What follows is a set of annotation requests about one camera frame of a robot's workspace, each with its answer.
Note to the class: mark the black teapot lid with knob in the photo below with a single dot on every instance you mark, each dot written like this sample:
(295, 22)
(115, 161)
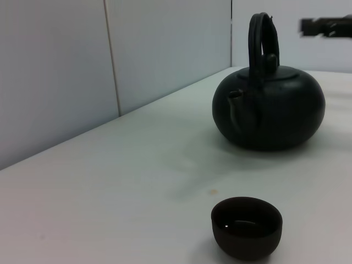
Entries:
(288, 73)

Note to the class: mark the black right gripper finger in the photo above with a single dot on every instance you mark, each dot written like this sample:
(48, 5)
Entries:
(309, 27)

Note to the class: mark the dark brown round teacup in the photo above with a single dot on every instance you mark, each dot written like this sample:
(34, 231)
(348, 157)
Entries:
(247, 242)

